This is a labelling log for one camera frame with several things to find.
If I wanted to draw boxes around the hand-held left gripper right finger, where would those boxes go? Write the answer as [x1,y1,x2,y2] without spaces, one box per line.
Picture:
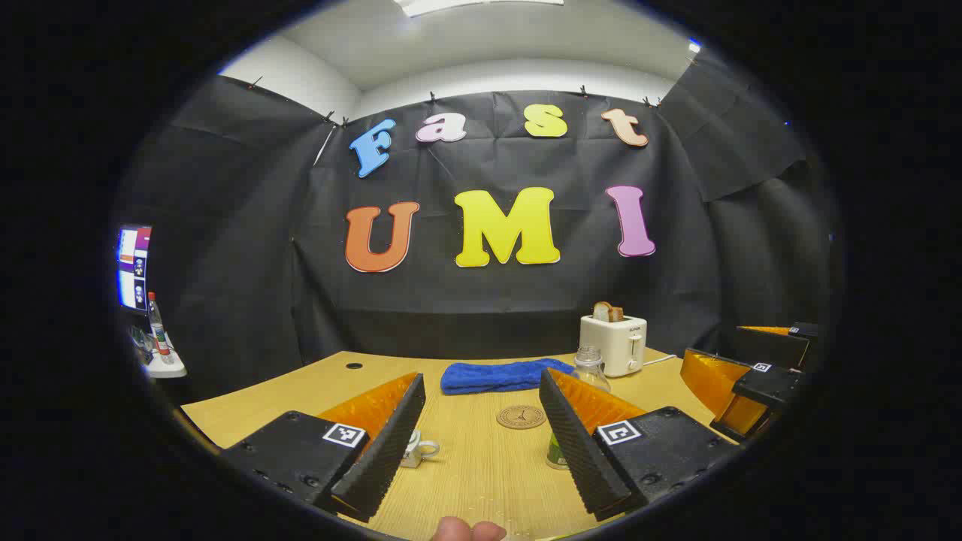
[539,367,741,522]

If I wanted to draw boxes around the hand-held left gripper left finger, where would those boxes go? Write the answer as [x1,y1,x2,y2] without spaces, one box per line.
[220,372,426,524]

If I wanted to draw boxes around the round wooden coaster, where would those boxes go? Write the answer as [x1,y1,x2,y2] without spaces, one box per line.
[496,405,547,431]

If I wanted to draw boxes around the clear green-label water bottle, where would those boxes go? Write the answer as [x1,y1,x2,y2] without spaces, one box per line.
[545,346,612,471]

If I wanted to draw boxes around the red-cap plastic bottle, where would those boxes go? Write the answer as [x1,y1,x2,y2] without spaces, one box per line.
[147,292,174,365]

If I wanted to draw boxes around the blue towel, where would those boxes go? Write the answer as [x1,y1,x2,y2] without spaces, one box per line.
[440,358,576,396]

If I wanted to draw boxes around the white toaster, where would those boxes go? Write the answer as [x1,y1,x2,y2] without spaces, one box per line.
[579,314,648,378]

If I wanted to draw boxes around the black backdrop cloth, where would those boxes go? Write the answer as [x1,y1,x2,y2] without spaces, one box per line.
[113,45,839,403]

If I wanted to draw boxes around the white side table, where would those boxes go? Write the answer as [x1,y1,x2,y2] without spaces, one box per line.
[135,331,188,379]

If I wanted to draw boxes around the computer monitor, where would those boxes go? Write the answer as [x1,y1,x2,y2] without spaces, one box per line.
[116,225,153,313]

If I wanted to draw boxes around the ceiling light panel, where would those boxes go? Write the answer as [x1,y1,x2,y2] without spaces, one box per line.
[394,0,565,18]

